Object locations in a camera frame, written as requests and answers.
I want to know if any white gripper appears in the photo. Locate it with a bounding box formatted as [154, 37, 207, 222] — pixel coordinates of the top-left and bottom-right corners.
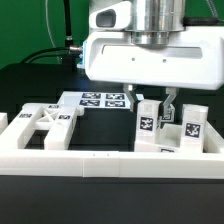
[83, 0, 224, 127]

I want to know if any white chair seat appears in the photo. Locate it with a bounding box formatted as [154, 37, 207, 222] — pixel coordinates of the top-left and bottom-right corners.
[133, 122, 214, 154]

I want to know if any white chair back frame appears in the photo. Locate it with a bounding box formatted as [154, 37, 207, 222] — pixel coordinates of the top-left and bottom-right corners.
[15, 103, 84, 150]

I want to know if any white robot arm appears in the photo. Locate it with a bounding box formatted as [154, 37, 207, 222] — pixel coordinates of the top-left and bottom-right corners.
[83, 0, 224, 118]

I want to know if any white marker cube left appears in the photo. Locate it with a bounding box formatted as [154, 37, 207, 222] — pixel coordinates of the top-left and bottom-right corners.
[162, 105, 175, 122]

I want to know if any white block at left edge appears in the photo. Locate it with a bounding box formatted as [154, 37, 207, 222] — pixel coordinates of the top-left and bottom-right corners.
[0, 112, 8, 134]

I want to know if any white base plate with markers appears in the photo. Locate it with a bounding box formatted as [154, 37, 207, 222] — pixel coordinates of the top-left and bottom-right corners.
[58, 91, 133, 109]

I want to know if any black cable bundle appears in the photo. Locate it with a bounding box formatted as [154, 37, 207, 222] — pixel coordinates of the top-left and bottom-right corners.
[20, 0, 84, 64]

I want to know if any thin white cable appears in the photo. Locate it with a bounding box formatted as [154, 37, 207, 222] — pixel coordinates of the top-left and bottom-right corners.
[45, 0, 63, 64]

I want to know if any white U-shaped fence frame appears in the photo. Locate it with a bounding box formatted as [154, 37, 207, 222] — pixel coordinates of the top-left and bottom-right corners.
[0, 116, 224, 179]

